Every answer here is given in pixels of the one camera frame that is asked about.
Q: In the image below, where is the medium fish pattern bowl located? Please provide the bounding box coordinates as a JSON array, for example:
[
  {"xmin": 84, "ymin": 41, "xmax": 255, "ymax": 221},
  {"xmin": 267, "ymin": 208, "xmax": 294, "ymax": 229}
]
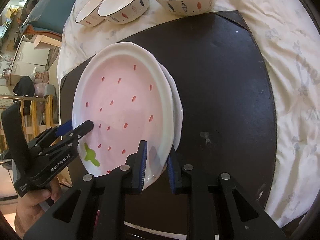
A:
[{"xmin": 98, "ymin": 0, "xmax": 150, "ymax": 24}]

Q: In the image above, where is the white plate under pink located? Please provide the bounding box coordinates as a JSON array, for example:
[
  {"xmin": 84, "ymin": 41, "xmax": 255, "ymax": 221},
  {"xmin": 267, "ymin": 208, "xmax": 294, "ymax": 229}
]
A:
[{"xmin": 158, "ymin": 62, "xmax": 183, "ymax": 150}]

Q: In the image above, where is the small fish pattern bowl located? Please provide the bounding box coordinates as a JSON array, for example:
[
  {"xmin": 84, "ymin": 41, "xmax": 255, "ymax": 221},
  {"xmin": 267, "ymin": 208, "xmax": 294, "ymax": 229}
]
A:
[{"xmin": 75, "ymin": 0, "xmax": 104, "ymax": 27}]

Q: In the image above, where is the white bedside cabinet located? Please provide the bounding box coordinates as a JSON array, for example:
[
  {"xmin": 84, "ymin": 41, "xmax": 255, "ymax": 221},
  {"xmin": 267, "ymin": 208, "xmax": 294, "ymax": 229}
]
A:
[{"xmin": 8, "ymin": 35, "xmax": 62, "ymax": 86}]

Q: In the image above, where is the pink strawberry plate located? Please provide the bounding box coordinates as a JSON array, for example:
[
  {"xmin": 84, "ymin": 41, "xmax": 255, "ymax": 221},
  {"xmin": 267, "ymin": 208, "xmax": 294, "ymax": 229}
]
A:
[{"xmin": 72, "ymin": 42, "xmax": 174, "ymax": 187}]

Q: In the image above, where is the teal bed frame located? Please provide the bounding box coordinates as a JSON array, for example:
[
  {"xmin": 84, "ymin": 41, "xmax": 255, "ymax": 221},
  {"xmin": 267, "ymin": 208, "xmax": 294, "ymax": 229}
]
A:
[{"xmin": 20, "ymin": 0, "xmax": 76, "ymax": 40}]

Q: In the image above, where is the black leather mat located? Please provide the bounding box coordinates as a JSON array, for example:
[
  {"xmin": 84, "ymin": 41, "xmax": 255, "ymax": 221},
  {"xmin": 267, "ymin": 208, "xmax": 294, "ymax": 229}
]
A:
[{"xmin": 59, "ymin": 10, "xmax": 277, "ymax": 233}]

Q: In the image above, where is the white floral bed sheet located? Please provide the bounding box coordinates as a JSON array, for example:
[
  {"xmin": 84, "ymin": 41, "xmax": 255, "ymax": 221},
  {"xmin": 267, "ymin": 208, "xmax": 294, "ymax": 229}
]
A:
[{"xmin": 56, "ymin": 0, "xmax": 319, "ymax": 227}]

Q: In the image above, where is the person's left hand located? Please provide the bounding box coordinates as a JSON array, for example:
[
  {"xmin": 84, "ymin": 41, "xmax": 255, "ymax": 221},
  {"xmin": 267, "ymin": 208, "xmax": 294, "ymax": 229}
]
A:
[{"xmin": 14, "ymin": 177, "xmax": 62, "ymax": 238}]

